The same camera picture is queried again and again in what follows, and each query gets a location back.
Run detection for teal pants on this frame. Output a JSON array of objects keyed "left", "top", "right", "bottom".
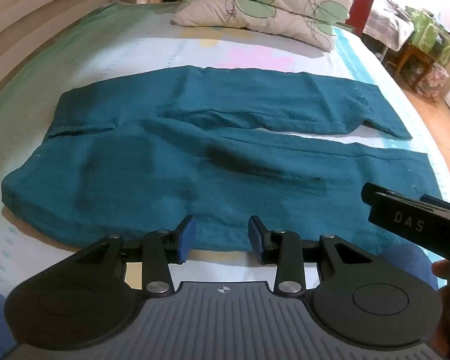
[{"left": 1, "top": 65, "right": 440, "bottom": 256}]

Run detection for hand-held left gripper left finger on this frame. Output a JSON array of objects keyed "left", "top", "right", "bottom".
[{"left": 76, "top": 215, "right": 197, "bottom": 298}]

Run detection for wooden side table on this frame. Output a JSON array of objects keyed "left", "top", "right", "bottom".
[{"left": 388, "top": 40, "right": 440, "bottom": 88}]

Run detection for floral storage box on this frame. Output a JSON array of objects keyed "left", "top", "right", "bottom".
[{"left": 415, "top": 62, "right": 450, "bottom": 101}]

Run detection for person's right leg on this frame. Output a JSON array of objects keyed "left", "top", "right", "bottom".
[{"left": 382, "top": 243, "right": 441, "bottom": 290}]

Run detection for light wooden bed headboard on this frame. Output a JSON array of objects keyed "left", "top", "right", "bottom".
[{"left": 0, "top": 0, "right": 162, "bottom": 96}]

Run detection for grey white bedding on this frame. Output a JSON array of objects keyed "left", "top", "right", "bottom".
[{"left": 337, "top": 0, "right": 422, "bottom": 51}]

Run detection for pastel printed bed blanket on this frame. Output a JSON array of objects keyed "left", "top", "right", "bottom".
[{"left": 0, "top": 0, "right": 450, "bottom": 297}]

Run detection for person's right hand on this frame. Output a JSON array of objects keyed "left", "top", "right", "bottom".
[{"left": 431, "top": 259, "right": 450, "bottom": 290}]

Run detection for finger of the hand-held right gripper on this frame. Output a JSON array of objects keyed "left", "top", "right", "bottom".
[
  {"left": 361, "top": 182, "right": 378, "bottom": 206},
  {"left": 420, "top": 194, "right": 450, "bottom": 215}
]

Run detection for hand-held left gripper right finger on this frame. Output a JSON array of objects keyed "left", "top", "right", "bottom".
[{"left": 247, "top": 215, "right": 374, "bottom": 298}]

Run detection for red board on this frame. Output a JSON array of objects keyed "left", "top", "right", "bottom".
[{"left": 354, "top": 0, "right": 376, "bottom": 32}]

